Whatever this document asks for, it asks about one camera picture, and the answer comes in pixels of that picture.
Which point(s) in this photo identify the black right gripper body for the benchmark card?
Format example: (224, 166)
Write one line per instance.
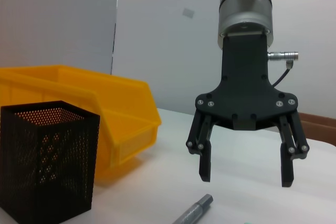
(244, 90)

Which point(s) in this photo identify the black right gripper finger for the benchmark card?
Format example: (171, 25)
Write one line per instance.
(287, 169)
(204, 163)

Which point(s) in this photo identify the grey glitter pen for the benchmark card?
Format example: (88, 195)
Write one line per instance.
(194, 208)

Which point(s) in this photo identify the black mesh pen holder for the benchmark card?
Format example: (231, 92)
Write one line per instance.
(52, 169)

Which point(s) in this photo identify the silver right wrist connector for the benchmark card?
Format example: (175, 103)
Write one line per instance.
(283, 55)

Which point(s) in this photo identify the yellow plastic bin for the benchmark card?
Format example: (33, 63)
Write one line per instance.
(126, 108)

